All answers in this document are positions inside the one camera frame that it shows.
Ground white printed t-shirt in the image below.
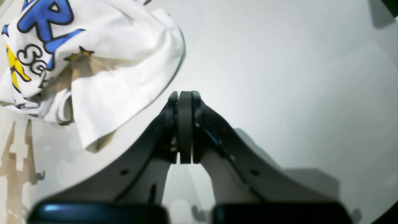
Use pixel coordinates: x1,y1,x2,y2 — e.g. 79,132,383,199
1,0,185,149

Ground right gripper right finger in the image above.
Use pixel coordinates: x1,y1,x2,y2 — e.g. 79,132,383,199
186,91,352,224

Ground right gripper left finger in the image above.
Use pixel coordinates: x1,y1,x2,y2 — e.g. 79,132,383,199
28,92,178,224

